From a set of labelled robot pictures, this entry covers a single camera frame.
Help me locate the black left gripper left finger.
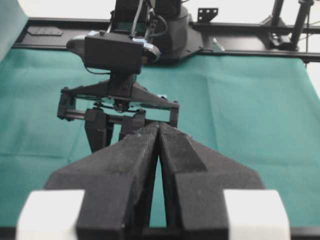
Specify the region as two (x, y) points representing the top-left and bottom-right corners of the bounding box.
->
(44, 122), (159, 240)

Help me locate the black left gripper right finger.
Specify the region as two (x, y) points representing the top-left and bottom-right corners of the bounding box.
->
(158, 123), (265, 240)

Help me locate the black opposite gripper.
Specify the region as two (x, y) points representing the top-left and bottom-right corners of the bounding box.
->
(57, 72), (180, 153)

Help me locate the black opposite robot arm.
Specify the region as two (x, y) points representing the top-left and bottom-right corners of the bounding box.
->
(44, 0), (265, 240)

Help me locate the green table cloth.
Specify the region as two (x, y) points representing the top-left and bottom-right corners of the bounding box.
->
(0, 0), (320, 227)

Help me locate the black stand with clamp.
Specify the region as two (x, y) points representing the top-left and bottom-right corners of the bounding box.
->
(260, 0), (315, 51)

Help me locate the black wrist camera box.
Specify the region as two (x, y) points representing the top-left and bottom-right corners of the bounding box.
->
(84, 33), (144, 74)

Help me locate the black metal table frame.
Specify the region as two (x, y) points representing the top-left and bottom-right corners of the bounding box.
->
(13, 17), (320, 64)

